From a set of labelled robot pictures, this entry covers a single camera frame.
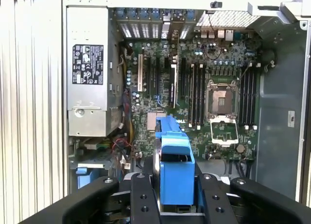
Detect green motherboard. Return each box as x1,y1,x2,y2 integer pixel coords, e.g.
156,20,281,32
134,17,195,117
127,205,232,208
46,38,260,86
116,36,262,163

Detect black RAM slot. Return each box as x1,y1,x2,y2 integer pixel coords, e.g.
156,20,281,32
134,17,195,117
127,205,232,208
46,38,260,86
248,68,253,130
193,63,198,127
244,68,249,130
189,63,194,127
252,68,258,130
198,63,203,127
202,63,207,127
241,68,245,130

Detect silver finned heatsink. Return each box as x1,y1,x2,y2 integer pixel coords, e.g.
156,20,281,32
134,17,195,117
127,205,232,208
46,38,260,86
147,112,162,132

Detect black round speaker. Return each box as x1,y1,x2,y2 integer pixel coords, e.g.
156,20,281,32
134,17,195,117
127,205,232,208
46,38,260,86
259,48,277,68

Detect white expansion slot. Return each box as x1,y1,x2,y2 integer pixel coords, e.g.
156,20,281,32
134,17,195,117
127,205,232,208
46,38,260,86
138,53,143,92

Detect metal socket cover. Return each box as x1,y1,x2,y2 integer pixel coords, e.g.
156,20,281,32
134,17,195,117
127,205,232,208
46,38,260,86
210,115,239,147

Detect silver power supply unit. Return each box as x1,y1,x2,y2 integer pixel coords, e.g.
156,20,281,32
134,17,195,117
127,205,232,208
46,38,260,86
66,5,122,138

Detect wire locking lever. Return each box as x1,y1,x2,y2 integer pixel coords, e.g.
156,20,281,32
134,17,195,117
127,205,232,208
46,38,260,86
239,62,253,79

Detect CPU socket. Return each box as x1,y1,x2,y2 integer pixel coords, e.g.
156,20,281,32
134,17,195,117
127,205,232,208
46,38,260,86
206,79,240,118

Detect braided power supply wire bundle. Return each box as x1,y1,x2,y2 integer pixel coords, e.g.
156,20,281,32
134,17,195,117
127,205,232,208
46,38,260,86
119,87,136,147

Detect hard disk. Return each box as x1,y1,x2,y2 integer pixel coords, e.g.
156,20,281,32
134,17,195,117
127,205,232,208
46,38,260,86
153,115,196,214

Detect black expansion slot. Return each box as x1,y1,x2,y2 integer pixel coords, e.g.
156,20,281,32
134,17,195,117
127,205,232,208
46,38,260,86
181,57,187,100
146,56,152,95
155,56,160,98

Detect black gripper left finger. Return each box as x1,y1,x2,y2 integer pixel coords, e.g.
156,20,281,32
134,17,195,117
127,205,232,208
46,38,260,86
20,158,161,224

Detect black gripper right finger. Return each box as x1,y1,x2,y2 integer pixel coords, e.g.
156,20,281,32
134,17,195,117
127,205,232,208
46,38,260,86
194,160,311,224

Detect metal disk bay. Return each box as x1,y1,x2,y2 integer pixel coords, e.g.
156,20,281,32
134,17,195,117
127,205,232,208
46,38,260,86
69,158,115,195

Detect grey open PC case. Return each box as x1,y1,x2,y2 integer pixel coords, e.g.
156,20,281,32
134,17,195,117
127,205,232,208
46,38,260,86
60,0,311,203

